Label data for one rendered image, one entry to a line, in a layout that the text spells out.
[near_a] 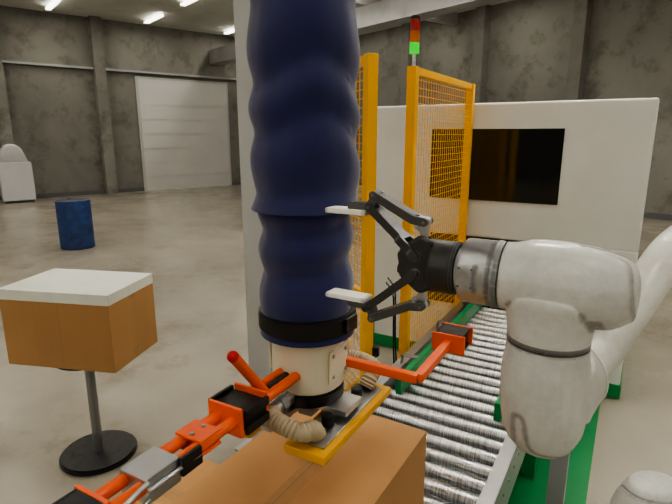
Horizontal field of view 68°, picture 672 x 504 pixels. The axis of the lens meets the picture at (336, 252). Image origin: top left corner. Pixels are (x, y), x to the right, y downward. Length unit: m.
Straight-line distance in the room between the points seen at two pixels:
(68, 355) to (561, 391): 2.48
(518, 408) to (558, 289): 0.17
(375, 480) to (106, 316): 1.69
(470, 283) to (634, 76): 12.49
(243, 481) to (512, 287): 0.90
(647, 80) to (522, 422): 12.41
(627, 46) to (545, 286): 12.67
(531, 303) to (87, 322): 2.33
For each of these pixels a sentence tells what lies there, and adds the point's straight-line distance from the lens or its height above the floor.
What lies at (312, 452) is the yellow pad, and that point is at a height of 1.12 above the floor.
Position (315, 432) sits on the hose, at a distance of 1.09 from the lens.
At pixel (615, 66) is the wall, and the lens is 13.28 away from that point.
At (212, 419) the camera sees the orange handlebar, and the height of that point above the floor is 1.24.
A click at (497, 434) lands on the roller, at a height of 0.54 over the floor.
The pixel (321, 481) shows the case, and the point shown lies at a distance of 1.33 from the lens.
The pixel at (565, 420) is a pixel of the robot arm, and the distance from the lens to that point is 0.71.
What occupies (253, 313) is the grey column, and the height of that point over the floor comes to 0.83.
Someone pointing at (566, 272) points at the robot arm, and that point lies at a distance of 0.64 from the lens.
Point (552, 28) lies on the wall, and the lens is 14.09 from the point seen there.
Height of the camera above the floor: 1.76
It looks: 13 degrees down
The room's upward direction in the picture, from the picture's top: straight up
